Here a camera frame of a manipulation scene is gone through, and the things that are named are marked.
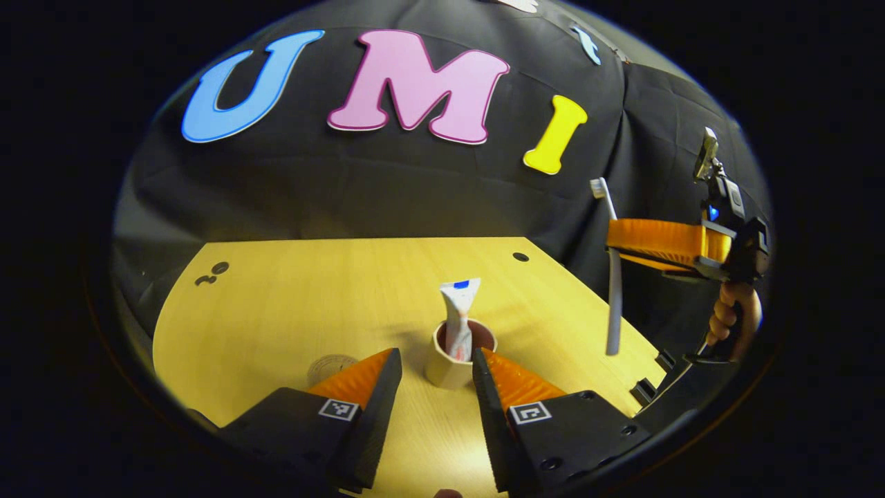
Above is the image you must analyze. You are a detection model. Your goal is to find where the round cork coaster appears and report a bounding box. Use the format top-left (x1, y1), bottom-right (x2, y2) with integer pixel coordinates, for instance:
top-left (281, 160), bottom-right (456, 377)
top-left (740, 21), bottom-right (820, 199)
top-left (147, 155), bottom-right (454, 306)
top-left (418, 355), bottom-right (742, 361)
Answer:
top-left (308, 354), bottom-right (359, 387)

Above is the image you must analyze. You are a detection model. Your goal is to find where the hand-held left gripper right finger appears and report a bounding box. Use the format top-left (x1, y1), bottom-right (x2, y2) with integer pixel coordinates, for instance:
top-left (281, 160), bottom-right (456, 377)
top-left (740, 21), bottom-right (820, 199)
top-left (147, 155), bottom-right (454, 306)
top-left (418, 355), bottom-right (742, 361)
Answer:
top-left (472, 348), bottom-right (651, 495)

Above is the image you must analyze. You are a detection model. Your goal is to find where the black backdrop cloth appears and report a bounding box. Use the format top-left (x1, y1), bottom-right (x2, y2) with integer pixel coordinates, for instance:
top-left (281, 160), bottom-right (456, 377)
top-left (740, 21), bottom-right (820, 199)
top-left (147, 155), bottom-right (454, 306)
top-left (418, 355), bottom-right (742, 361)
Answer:
top-left (111, 0), bottom-right (772, 443)

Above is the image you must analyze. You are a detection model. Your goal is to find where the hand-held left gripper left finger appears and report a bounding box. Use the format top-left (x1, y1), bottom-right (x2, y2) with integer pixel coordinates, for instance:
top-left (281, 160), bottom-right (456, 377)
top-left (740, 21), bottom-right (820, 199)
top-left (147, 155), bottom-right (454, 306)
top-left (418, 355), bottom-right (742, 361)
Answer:
top-left (221, 348), bottom-right (403, 493)

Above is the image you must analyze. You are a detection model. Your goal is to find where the wooden desktop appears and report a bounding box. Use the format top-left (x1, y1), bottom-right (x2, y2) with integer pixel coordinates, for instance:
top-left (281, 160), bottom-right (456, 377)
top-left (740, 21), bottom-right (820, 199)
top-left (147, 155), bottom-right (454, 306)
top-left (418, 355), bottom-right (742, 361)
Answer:
top-left (152, 237), bottom-right (668, 498)

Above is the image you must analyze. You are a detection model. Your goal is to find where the light blue toothbrush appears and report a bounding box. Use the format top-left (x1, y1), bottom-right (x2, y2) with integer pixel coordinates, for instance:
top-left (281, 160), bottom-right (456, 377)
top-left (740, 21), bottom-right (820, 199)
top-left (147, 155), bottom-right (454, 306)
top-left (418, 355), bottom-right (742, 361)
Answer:
top-left (590, 178), bottom-right (624, 356)

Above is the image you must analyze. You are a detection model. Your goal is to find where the beige cup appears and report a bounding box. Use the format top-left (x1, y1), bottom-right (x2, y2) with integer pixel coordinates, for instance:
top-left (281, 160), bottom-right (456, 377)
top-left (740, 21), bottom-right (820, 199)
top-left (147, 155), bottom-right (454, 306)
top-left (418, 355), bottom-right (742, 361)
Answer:
top-left (425, 318), bottom-right (498, 389)

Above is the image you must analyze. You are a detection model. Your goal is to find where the white toothpaste tube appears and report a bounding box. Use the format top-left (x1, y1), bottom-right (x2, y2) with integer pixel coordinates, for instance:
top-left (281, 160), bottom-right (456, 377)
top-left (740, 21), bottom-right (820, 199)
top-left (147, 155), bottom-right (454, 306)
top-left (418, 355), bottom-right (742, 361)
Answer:
top-left (440, 278), bottom-right (482, 362)

